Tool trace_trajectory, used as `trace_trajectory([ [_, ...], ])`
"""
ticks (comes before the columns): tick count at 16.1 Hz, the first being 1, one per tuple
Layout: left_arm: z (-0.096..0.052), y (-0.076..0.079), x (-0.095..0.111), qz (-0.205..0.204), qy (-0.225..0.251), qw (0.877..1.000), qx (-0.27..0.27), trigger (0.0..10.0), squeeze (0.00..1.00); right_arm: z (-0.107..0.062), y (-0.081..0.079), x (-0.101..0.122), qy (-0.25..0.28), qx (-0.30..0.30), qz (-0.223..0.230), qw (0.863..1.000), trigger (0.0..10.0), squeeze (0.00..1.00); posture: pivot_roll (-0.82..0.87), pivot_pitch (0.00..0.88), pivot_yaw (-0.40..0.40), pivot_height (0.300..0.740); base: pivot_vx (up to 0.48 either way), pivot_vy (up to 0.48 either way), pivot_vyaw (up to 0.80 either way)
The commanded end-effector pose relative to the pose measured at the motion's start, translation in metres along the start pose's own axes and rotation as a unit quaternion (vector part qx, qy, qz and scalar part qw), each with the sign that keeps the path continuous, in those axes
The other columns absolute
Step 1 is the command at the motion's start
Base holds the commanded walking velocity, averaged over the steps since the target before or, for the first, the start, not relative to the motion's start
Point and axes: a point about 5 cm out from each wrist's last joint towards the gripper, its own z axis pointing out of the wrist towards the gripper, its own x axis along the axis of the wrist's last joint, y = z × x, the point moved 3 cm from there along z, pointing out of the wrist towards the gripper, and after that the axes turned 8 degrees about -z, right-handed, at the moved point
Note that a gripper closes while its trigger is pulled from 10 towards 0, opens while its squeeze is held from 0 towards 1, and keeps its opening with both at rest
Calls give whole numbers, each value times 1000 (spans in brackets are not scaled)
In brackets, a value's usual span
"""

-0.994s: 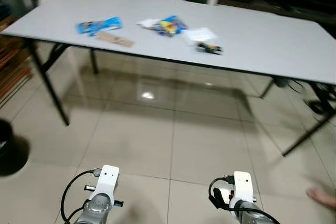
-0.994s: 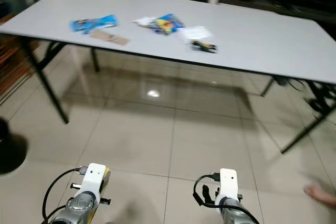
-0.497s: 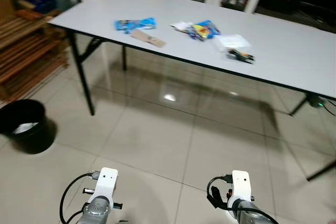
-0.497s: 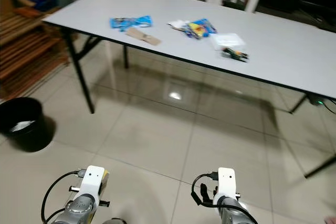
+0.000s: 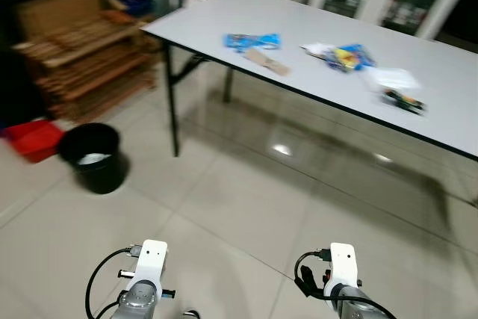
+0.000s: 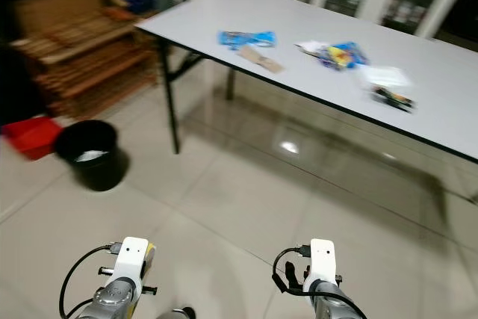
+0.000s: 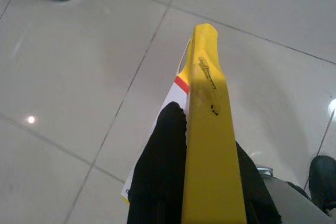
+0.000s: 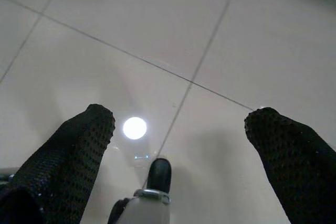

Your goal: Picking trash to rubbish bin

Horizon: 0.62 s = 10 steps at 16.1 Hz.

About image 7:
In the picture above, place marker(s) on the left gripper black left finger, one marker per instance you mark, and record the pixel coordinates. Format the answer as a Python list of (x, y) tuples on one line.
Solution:
[(157, 171)]

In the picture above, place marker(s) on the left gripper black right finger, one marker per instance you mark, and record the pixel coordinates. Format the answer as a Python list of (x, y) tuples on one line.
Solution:
[(254, 195)]

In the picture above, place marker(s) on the yellow and white carton box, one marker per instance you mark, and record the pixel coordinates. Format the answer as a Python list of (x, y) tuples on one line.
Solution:
[(210, 142)]

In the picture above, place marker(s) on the silver left robot leg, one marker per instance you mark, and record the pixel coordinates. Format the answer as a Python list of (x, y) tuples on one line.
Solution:
[(294, 204)]

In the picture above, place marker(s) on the black left robot foot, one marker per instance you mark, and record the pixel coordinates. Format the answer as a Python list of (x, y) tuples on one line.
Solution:
[(324, 179)]

